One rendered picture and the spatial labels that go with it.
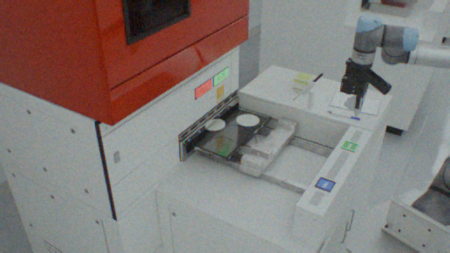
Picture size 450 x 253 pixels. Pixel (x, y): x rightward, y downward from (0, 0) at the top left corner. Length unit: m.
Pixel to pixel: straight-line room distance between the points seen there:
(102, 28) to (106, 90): 0.17
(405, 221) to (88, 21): 1.13
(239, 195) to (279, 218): 0.18
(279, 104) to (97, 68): 0.94
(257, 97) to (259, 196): 0.52
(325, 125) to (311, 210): 0.57
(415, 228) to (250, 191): 0.58
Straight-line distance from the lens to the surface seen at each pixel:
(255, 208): 1.56
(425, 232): 1.49
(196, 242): 1.68
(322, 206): 1.39
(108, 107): 1.24
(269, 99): 1.91
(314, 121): 1.86
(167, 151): 1.62
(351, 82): 1.51
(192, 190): 1.63
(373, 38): 1.44
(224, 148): 1.70
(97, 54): 1.18
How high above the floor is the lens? 1.89
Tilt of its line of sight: 33 degrees down
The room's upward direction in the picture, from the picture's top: straight up
